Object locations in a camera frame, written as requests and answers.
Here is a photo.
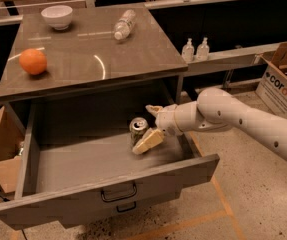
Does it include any corovan cardboard box right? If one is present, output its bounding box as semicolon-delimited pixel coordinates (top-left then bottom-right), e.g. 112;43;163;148
256;42;287;119

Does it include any right sanitizer pump bottle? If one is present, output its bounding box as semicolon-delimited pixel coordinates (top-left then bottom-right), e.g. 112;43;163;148
196;37;209;61

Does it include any clear plastic water bottle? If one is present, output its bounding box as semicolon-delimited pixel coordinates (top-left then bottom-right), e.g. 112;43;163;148
114;9;136;40

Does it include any brown cardboard box left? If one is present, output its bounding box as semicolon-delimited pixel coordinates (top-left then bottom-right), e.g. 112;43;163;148
0;107;24;193

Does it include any orange fruit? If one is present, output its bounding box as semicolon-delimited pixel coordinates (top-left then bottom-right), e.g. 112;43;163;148
19;49;47;75

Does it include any black lower drawer handle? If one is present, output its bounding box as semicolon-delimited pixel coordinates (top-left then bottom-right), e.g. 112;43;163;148
116;202;137;213

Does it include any open grey top drawer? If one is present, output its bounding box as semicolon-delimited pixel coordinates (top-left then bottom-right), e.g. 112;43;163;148
0;118;219;230

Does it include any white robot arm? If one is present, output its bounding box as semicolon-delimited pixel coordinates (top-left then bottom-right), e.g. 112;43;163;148
132;88;287;161

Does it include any black drawer handle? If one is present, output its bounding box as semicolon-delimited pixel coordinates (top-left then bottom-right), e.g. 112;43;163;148
101;183;137;203
116;202;137;213

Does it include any grey cabinet with counter top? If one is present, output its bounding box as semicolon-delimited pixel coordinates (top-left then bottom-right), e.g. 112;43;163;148
0;6;188;147

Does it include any sanitizer pump bottle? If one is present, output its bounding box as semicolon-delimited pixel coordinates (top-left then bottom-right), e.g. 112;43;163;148
182;38;195;63
196;37;209;61

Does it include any white ceramic bowl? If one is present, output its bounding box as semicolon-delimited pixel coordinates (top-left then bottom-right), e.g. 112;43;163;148
41;5;73;30

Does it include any green 7up soda can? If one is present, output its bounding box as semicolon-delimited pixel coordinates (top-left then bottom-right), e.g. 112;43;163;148
129;117;149;146

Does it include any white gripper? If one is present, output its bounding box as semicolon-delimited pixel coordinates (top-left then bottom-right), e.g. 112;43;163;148
132;104;182;155

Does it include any left sanitizer pump bottle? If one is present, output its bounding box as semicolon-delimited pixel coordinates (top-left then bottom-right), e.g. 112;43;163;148
182;38;195;63

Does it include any black top drawer handle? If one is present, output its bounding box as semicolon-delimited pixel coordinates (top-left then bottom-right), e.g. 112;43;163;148
101;183;137;203

